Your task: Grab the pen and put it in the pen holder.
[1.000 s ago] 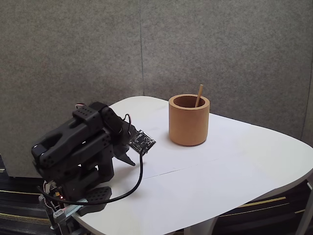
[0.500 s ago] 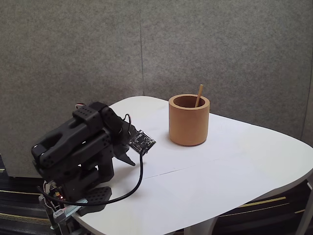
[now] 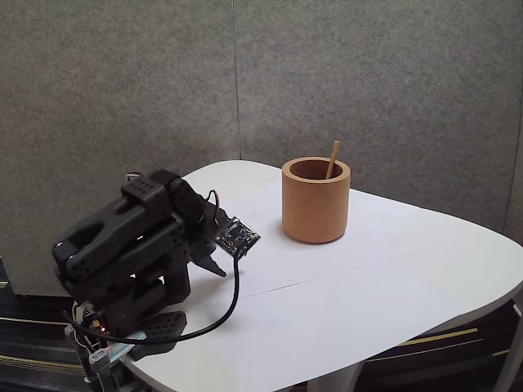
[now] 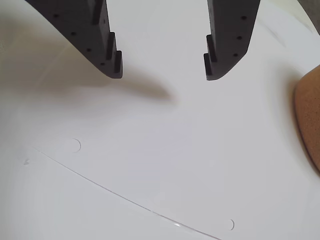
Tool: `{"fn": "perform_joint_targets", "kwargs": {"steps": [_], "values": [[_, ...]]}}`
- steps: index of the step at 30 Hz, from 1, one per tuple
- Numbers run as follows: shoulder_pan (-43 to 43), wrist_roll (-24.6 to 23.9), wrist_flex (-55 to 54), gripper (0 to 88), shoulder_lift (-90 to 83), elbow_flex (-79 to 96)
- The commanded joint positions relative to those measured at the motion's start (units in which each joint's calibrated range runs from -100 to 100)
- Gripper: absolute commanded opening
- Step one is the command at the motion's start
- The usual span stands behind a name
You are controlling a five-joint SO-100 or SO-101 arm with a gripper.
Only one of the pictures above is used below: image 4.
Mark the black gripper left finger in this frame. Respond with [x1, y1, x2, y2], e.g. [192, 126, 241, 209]
[24, 0, 124, 80]

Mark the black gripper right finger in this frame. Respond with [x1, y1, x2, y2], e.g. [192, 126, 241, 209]
[203, 0, 262, 81]

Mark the brown cork pen holder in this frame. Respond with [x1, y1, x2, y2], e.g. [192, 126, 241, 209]
[293, 64, 320, 176]

